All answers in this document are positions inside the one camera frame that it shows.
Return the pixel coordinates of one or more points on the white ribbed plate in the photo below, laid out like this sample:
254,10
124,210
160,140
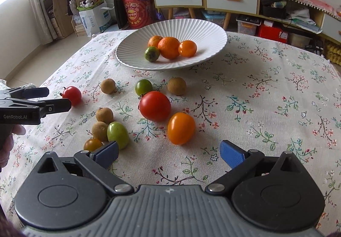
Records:
209,37

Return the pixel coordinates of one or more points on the orange oval tomato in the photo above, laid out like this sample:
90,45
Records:
181,128

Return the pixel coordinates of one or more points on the clear storage bin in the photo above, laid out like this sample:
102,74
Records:
248,24

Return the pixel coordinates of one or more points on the dark green round tomato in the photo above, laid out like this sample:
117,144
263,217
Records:
143,86

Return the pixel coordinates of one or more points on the green-red tomato in plate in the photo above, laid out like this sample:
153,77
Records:
151,54

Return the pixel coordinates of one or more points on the yellow egg cartons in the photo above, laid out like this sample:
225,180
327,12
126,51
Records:
333,53

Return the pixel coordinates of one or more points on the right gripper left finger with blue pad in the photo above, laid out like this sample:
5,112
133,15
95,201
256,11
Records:
95,165

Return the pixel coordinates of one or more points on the brown longan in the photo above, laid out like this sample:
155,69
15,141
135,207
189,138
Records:
99,131
177,86
108,86
104,115

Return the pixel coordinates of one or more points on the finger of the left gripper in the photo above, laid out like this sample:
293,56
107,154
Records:
54,106
24,93

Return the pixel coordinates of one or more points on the small red cherry tomato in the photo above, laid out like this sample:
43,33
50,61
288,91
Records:
73,94

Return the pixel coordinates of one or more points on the green oval tomato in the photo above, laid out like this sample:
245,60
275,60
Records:
118,133

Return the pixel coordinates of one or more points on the person's left hand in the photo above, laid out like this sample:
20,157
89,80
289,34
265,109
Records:
9,143

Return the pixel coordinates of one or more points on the low white tv cabinet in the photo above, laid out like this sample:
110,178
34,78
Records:
329,24

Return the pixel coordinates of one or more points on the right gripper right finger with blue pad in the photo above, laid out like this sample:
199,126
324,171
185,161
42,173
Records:
243,166

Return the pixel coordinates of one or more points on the red box under shelf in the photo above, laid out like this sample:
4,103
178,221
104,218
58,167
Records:
273,33

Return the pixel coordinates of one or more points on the white paper bag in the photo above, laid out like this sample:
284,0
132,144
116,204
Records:
95,20

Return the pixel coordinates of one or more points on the back left mandarin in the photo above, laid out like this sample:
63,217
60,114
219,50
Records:
154,41

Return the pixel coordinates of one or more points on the floral tablecloth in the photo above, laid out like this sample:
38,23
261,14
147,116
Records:
256,93

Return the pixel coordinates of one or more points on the large red tomato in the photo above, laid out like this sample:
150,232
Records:
155,106

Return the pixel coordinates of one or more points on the small orange tomato in plate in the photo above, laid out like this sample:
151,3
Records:
187,48

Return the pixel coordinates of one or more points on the small yellow-orange tomato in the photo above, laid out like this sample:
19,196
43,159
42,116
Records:
92,144

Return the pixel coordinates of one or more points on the large orange mandarin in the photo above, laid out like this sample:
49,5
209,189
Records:
168,48

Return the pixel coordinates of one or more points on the red round bucket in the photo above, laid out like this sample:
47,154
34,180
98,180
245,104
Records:
140,13

